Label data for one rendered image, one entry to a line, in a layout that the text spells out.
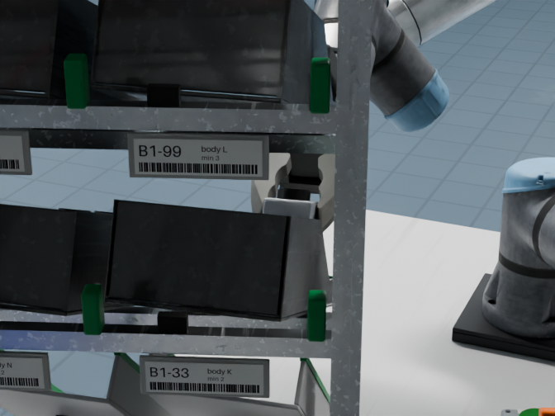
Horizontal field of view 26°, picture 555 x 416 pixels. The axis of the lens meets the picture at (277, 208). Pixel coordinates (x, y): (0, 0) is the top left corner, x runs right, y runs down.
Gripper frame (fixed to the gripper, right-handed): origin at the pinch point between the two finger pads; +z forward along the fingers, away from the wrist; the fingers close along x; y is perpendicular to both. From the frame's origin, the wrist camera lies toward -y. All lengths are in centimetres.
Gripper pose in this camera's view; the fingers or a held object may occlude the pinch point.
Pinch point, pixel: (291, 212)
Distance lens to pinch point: 107.8
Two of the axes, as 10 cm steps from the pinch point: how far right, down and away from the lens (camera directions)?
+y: 1.0, 6.6, 7.4
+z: -2.0, 7.5, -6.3
